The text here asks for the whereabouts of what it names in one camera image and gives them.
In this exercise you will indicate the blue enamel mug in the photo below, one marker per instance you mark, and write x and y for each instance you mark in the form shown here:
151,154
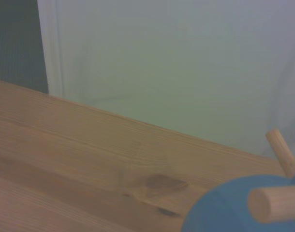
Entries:
217,212

